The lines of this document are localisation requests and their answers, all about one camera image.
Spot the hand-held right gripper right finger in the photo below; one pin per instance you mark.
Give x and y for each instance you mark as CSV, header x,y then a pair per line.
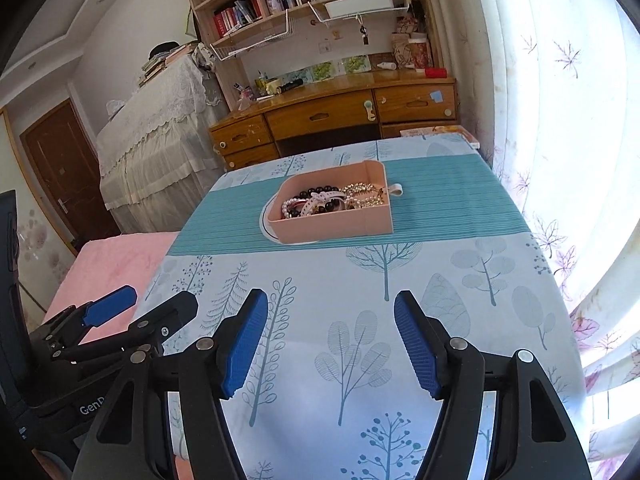
x,y
417,350

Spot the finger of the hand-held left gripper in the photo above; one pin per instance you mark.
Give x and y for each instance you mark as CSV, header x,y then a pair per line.
x,y
170,310
110,302

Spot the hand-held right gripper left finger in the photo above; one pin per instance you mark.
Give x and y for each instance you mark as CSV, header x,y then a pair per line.
x,y
242,350

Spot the pink jewelry box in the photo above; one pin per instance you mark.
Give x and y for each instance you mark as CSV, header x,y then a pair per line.
x,y
340,225

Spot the pink blanket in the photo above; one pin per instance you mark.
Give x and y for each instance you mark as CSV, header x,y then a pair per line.
x,y
115,265

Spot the tree print tablecloth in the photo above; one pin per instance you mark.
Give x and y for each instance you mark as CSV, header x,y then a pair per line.
x,y
450,210

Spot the lace covered cabinet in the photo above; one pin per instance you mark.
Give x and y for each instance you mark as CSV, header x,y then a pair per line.
x,y
150,160

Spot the brown wooden door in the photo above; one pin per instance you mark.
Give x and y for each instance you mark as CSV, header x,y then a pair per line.
x,y
60,160

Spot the small pink desk item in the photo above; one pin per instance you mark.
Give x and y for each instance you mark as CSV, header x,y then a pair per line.
x,y
245,94

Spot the stack of flat books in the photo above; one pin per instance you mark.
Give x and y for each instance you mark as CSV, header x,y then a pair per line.
x,y
162,65

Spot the teal white hanging gadget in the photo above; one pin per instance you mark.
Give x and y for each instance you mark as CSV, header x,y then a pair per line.
x,y
370,110

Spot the yellow container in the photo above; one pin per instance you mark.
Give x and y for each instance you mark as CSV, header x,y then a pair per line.
x,y
267,85

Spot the wooden desk with drawers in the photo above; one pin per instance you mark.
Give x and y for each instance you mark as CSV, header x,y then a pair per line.
x,y
320,115

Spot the black flashlight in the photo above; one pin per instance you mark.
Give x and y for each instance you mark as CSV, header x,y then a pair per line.
x,y
291,86

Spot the white plush toy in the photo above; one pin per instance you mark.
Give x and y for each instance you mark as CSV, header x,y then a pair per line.
x,y
205,55

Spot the black hat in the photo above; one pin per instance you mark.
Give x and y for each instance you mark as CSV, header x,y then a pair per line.
x,y
164,49

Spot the white floral sheer curtain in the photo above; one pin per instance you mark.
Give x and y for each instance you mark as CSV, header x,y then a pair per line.
x,y
550,110

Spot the small red box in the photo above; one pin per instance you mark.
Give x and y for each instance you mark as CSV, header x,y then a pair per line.
x,y
435,73

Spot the green floral picture strip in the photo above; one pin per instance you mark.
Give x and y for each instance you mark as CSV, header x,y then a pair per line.
x,y
325,70

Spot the white tube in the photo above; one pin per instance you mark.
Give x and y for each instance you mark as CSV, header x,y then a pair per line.
x,y
386,65

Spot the wooden bookshelf hutch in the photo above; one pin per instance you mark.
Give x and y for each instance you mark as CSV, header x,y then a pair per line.
x,y
300,45

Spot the red jar with white lid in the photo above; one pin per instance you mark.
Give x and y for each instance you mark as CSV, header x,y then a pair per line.
x,y
421,52

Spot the row of red white books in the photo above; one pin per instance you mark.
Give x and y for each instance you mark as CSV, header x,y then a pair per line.
x,y
235,17

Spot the hanging keys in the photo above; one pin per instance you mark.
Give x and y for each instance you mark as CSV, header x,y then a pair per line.
x,y
363,35

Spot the white plastic tray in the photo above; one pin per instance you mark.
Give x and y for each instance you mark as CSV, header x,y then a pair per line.
x,y
357,2

